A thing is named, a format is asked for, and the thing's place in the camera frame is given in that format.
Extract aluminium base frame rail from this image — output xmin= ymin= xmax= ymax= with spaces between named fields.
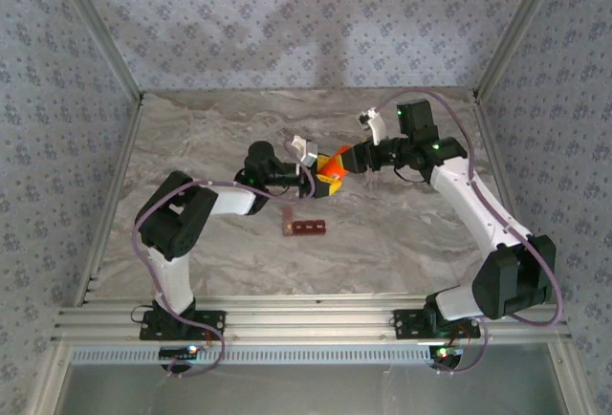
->
xmin=50 ymin=294 xmax=574 ymax=345

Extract thin black right arm wire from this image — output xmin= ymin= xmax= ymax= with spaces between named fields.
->
xmin=392 ymin=168 xmax=427 ymax=185

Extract grey metal panel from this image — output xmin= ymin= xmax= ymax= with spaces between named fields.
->
xmin=56 ymin=361 xmax=570 ymax=415

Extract dark red pill organizer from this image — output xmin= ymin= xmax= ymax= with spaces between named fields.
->
xmin=280 ymin=207 xmax=329 ymax=238

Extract grey slotted cable duct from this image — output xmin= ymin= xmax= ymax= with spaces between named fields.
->
xmin=70 ymin=343 xmax=437 ymax=366

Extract aluminium table side rail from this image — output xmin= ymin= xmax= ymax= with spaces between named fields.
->
xmin=470 ymin=94 xmax=549 ymax=304
xmin=74 ymin=94 xmax=145 ymax=309

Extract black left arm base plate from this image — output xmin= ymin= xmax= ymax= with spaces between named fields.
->
xmin=139 ymin=308 xmax=228 ymax=342

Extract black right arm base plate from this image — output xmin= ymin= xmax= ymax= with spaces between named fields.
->
xmin=392 ymin=308 xmax=482 ymax=340

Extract orange pill bottle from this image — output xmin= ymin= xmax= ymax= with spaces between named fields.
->
xmin=316 ymin=144 xmax=355 ymax=185

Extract small circuit board with LED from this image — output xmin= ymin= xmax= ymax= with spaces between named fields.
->
xmin=159 ymin=345 xmax=200 ymax=360
xmin=428 ymin=345 xmax=466 ymax=361

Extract aluminium corner post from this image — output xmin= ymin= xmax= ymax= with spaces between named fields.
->
xmin=45 ymin=0 xmax=145 ymax=103
xmin=471 ymin=0 xmax=570 ymax=100

